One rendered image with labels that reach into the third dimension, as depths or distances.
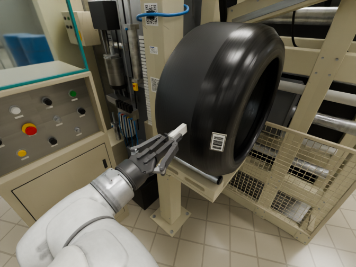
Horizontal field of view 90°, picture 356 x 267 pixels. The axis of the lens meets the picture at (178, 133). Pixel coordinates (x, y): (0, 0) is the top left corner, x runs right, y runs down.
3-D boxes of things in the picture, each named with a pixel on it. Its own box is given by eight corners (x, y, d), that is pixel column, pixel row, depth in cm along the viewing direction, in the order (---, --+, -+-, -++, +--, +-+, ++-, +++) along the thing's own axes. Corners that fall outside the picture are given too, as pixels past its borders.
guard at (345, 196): (197, 172, 164) (204, 102, 124) (198, 171, 165) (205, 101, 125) (311, 239, 116) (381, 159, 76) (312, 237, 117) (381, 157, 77)
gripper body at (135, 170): (130, 180, 38) (160, 153, 43) (108, 162, 42) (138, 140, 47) (139, 198, 43) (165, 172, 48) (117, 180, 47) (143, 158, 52)
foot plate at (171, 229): (149, 217, 160) (149, 215, 158) (169, 197, 176) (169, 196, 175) (171, 237, 145) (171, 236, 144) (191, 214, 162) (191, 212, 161)
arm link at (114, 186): (83, 176, 39) (107, 158, 42) (99, 197, 45) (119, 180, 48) (107, 199, 34) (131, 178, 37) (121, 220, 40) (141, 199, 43)
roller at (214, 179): (159, 151, 96) (163, 144, 96) (164, 152, 100) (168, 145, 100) (217, 185, 77) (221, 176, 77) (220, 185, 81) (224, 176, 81)
